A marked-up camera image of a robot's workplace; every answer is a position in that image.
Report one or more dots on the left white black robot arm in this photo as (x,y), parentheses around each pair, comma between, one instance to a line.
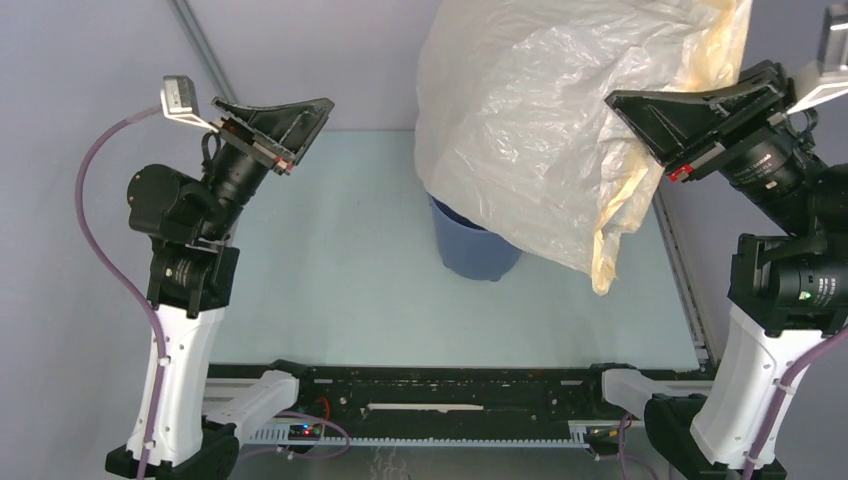
(189,222)

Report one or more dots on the translucent white yellow trash bag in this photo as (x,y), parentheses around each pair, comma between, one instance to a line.
(513,130)

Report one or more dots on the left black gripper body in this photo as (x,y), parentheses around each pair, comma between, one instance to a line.
(245,145)

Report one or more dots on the left circuit board with leds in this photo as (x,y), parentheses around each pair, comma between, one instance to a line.
(304,432)

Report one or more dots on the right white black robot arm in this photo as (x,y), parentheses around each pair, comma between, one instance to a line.
(788,293)

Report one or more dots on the right circuit board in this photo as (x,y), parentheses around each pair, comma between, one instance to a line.
(604,435)

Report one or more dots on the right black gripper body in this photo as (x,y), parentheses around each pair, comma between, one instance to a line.
(703,157)

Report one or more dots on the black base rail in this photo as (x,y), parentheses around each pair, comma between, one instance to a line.
(417,406)

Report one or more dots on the blue plastic trash bin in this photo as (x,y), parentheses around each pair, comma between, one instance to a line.
(469,250)

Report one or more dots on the left aluminium corner profile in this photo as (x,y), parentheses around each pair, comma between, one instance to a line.
(193,30)

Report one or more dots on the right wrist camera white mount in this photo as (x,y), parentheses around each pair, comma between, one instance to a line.
(821,60)

